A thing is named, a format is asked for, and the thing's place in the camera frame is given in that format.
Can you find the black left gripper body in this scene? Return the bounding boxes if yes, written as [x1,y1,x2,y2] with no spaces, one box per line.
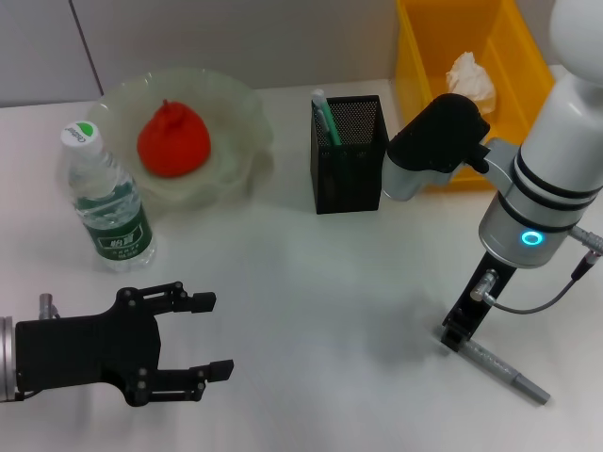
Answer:
[14,286,165,409]

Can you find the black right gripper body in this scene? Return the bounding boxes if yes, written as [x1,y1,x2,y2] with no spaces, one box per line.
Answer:
[441,250,520,339]

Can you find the grey marker pen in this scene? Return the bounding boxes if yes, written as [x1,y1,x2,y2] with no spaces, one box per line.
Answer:
[459,341,552,406]

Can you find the clear green-label water bottle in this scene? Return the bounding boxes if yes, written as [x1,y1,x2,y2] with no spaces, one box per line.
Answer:
[58,120,157,274]

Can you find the red-orange fruit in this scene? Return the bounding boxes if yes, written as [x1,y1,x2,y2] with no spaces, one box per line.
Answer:
[136,98,212,179]

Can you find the white paper ball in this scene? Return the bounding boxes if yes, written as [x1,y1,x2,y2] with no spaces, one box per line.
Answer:
[445,51,497,115]

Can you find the black mesh pen holder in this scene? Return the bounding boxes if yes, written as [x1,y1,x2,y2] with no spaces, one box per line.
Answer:
[310,94,391,216]

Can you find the translucent wavy fruit plate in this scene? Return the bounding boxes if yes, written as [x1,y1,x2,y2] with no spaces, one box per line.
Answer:
[87,67,276,211]

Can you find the yellow plastic storage bin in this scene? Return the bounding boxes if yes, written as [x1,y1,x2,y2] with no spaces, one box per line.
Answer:
[394,0,556,192]

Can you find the right gripper cable with plug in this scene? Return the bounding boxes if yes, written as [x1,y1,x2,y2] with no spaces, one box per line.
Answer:
[473,224,603,315]

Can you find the gripper cable with plug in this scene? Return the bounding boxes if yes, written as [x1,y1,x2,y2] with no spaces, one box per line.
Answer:
[8,292,62,403]
[473,224,603,315]

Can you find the left gripper cable with plug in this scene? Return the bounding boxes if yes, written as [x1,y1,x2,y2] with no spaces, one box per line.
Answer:
[8,292,62,403]

